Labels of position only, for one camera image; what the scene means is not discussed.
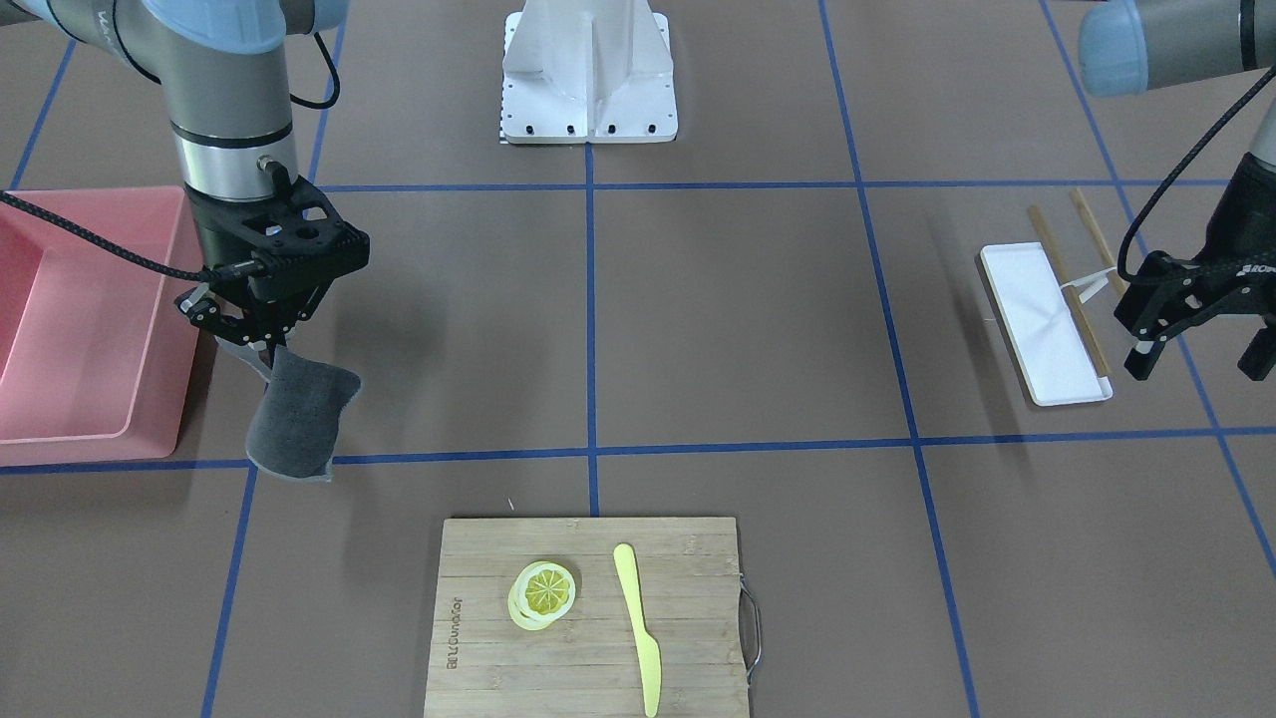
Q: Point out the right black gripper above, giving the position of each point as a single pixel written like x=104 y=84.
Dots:
x=210 y=237

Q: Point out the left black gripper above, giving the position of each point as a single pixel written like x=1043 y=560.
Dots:
x=1248 y=221

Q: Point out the dark grey cloth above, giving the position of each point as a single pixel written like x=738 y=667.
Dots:
x=293 y=434

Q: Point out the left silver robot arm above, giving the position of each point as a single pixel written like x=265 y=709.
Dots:
x=1132 y=47

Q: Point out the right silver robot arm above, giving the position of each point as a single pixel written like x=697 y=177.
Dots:
x=223 y=75

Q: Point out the wooden chopstick near tray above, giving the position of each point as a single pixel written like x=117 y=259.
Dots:
x=1069 y=292

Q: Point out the white rectangular tray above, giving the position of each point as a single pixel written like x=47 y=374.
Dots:
x=1045 y=338

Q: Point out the pink plastic bin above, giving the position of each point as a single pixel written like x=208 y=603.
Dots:
x=96 y=357

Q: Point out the wooden chopstick far side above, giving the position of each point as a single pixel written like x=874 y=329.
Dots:
x=1089 y=220

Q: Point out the yellow lemon slices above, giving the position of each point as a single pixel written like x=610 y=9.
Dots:
x=542 y=592

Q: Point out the yellow plastic knife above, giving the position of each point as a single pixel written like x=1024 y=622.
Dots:
x=646 y=646

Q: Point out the bamboo cutting board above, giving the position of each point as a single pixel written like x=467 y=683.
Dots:
x=482 y=664

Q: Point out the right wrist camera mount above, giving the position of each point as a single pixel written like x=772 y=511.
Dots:
x=298 y=238

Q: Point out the white pedestal column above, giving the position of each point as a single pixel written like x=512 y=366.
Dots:
x=577 y=72

